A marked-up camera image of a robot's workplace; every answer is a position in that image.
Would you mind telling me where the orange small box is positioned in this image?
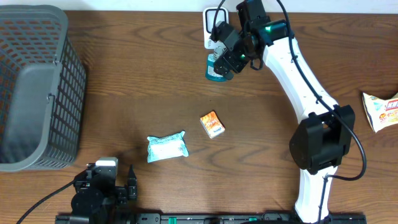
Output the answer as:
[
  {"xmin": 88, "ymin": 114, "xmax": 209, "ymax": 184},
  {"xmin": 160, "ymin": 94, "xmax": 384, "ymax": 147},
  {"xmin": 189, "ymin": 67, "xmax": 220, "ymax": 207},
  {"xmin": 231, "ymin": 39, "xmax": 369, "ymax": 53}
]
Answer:
[{"xmin": 200, "ymin": 111, "xmax": 226, "ymax": 139}]

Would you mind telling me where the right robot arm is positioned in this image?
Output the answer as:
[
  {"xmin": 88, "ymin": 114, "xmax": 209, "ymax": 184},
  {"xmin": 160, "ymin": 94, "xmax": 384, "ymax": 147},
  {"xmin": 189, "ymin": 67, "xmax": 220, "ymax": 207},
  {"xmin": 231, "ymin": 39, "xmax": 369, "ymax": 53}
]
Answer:
[{"xmin": 210, "ymin": 17, "xmax": 355, "ymax": 223}]

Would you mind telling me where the white barcode scanner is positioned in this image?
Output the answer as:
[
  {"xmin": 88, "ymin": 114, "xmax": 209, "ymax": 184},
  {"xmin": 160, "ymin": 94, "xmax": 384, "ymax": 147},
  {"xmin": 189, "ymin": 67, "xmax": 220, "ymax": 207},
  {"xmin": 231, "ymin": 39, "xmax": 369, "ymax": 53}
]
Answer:
[{"xmin": 203, "ymin": 7, "xmax": 229, "ymax": 50}]

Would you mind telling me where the yellow snack bag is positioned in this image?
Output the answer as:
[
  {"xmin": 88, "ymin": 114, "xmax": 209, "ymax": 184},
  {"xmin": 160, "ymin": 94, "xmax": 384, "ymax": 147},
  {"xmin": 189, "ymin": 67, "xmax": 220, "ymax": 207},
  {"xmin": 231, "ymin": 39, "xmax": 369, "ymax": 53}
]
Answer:
[{"xmin": 362, "ymin": 93, "xmax": 397, "ymax": 133}]

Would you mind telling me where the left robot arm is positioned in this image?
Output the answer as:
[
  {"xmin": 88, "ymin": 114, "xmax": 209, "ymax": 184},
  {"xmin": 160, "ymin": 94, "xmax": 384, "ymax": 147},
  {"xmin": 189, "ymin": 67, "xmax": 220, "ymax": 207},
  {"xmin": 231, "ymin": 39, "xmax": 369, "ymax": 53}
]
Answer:
[{"xmin": 69, "ymin": 164, "xmax": 137, "ymax": 223}]

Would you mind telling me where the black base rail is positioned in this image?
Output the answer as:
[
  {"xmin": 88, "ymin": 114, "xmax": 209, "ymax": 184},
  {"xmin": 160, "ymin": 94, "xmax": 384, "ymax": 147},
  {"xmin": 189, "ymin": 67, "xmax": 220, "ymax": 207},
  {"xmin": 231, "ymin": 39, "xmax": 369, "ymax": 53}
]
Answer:
[{"xmin": 54, "ymin": 212, "xmax": 367, "ymax": 224}]

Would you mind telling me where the blue mouthwash bottle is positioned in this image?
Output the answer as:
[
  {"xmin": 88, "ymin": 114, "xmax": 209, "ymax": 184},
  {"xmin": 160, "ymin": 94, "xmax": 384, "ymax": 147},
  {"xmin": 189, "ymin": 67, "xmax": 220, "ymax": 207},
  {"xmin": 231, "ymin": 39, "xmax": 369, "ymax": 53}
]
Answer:
[{"xmin": 205, "ymin": 47, "xmax": 226, "ymax": 82}]

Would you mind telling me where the teal white wipes pack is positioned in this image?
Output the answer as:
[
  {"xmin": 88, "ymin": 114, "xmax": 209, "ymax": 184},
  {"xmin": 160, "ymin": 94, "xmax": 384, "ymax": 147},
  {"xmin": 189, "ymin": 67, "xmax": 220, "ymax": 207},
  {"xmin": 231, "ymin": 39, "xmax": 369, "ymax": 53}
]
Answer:
[{"xmin": 147, "ymin": 131, "xmax": 189, "ymax": 163}]

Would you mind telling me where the grey plastic mesh basket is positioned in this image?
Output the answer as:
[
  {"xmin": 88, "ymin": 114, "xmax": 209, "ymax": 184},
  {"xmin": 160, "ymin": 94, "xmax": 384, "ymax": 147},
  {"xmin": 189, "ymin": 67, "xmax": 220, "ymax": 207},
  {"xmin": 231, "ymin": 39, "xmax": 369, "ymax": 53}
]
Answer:
[{"xmin": 1, "ymin": 5, "xmax": 87, "ymax": 172}]

